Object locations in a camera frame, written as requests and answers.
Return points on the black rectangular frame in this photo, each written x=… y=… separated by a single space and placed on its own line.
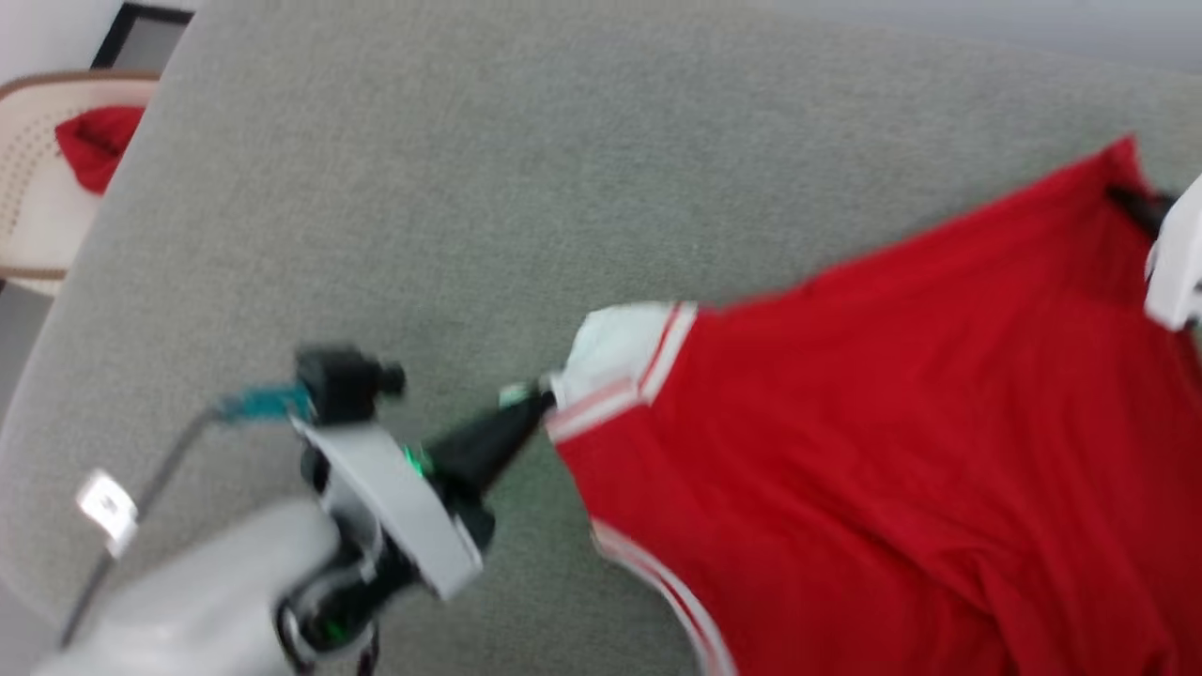
x=160 y=13

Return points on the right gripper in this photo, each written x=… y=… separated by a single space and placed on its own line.
x=1178 y=263

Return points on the red garment with white stripes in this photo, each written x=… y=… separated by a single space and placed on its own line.
x=892 y=469

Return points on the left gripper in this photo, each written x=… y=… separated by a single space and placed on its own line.
x=404 y=512

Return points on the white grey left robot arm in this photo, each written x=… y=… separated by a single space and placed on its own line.
x=188 y=601

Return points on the cream laundry basket brown rim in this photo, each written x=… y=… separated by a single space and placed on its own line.
x=38 y=216

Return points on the red cloth in basket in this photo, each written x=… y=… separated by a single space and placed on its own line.
x=99 y=145

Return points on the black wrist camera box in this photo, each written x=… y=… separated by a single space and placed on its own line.
x=343 y=385

